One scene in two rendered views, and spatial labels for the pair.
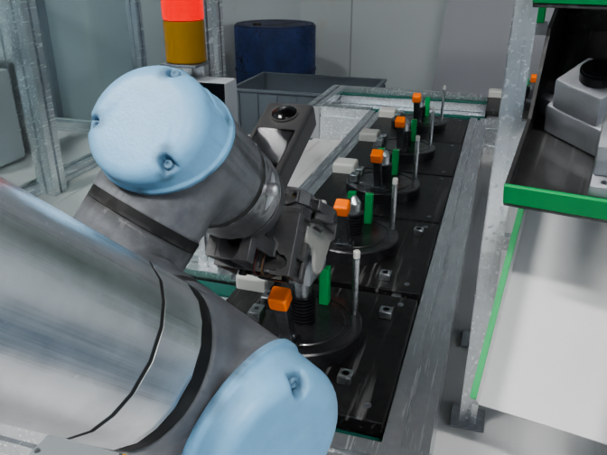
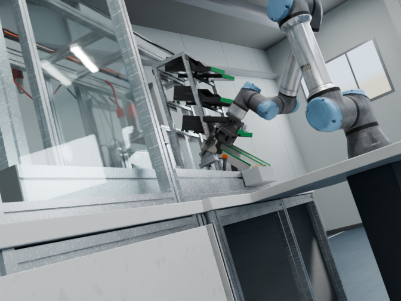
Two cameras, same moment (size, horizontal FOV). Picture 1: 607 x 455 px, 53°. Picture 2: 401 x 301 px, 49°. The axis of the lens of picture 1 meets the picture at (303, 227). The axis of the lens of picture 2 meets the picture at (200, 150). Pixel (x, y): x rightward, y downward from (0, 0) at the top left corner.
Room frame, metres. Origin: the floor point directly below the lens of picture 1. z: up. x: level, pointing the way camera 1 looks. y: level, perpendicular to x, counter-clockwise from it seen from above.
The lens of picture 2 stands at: (0.50, 1.85, 0.78)
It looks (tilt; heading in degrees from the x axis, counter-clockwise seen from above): 10 degrees up; 274
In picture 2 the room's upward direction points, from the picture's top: 17 degrees counter-clockwise
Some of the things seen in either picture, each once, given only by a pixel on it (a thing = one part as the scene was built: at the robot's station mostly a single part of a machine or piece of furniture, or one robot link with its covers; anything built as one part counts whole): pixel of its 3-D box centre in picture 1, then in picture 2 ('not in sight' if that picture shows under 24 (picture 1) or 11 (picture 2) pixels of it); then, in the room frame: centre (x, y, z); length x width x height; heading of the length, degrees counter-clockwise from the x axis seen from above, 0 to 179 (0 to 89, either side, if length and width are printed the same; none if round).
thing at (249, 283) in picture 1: (256, 282); not in sight; (0.73, 0.06, 0.97); 0.05 x 0.05 x 0.04; 72
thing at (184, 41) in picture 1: (184, 41); not in sight; (0.78, 0.15, 1.29); 0.05 x 0.05 x 0.05
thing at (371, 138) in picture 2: not in sight; (366, 140); (0.04, 0.26, 0.93); 0.15 x 0.15 x 0.10
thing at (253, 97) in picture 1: (310, 108); not in sight; (2.75, -0.03, 0.73); 0.62 x 0.42 x 0.23; 72
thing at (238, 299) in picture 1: (303, 339); not in sight; (0.61, 0.00, 0.96); 0.24 x 0.24 x 0.02; 72
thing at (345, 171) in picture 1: (383, 169); not in sight; (1.08, -0.15, 1.01); 0.24 x 0.24 x 0.13; 72
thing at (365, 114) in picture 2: not in sight; (353, 110); (0.04, 0.26, 1.05); 0.13 x 0.12 x 0.14; 41
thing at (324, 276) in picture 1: (324, 284); not in sight; (0.64, -0.03, 1.01); 0.01 x 0.01 x 0.05; 72
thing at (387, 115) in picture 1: (419, 110); not in sight; (1.55, -0.30, 1.01); 0.24 x 0.24 x 0.13; 72
